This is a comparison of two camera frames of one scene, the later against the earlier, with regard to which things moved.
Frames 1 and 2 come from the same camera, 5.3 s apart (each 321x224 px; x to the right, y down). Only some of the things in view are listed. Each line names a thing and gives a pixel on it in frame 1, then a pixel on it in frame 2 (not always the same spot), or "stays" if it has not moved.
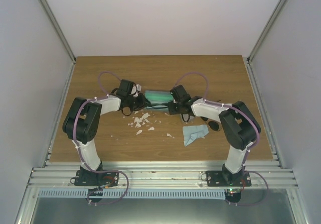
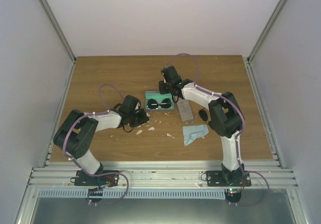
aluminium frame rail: (160, 175) stays
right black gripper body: (173, 111) → (164, 90)
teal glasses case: (159, 99) stays
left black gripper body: (136, 105) → (136, 120)
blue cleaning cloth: (190, 133) stays
